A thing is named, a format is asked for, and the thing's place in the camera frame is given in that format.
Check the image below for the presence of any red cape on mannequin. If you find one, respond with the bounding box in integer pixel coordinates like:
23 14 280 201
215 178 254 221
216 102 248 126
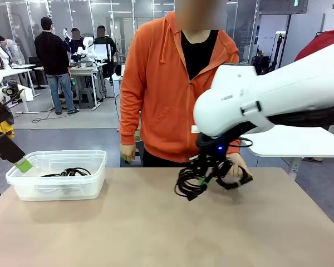
293 27 334 62

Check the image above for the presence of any black tripod stand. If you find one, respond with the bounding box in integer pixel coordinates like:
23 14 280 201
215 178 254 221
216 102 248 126
269 32 286 70

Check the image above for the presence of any white desk with metal legs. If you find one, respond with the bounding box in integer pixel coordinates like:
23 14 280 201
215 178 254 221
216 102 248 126
0 63 42 115
68 61 104 111

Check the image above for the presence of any black braided cable bundle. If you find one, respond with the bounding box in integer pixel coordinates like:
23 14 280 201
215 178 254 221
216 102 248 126
174 164 212 202

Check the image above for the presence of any black braided USB-A cable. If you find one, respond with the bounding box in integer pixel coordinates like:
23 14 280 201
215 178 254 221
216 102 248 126
215 160 254 191

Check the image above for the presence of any person's right forearm orange sleeve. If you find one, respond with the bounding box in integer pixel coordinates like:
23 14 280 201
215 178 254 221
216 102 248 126
119 102 142 147

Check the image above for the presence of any black power cable straight plug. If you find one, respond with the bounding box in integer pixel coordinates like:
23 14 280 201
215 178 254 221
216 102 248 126
60 167 92 177

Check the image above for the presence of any person's left hand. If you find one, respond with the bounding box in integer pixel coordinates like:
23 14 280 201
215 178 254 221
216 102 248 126
227 154 253 179

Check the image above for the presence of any person in black top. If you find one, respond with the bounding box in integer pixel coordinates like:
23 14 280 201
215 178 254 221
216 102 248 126
94 24 117 79

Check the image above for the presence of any yellow cloth item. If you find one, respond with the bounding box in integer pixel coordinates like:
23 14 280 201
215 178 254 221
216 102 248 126
0 121 15 139

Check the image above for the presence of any translucent plastic storage bin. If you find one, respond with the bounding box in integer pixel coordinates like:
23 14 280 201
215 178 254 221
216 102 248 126
5 150 108 201

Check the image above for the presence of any black backpack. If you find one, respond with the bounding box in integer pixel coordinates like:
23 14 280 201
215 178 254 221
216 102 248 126
251 54 271 76

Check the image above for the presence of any person in orange hoodie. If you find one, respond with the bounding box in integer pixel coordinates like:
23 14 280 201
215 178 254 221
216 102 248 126
119 0 253 179

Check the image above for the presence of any person in dark blue jacket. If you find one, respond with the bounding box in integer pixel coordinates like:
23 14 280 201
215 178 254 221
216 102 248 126
68 27 86 55

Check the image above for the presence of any grey stool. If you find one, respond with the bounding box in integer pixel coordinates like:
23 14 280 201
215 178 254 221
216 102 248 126
78 87 97 110

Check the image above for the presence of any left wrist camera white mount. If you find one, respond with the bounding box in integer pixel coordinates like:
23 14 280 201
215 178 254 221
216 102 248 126
1 80 27 102

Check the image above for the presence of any white table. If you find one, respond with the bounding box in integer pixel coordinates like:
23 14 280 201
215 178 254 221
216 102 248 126
242 124 334 173

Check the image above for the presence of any person's right hand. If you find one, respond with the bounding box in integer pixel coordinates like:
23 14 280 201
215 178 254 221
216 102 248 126
120 143 137 164

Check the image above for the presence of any person in black sweater, cap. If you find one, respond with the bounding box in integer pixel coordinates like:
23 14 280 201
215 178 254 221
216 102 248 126
34 16 80 115

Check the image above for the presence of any person in grey top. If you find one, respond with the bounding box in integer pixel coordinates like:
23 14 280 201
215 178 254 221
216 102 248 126
0 34 26 66

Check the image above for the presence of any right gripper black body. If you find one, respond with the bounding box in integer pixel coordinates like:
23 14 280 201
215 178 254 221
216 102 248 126
196 137 233 165

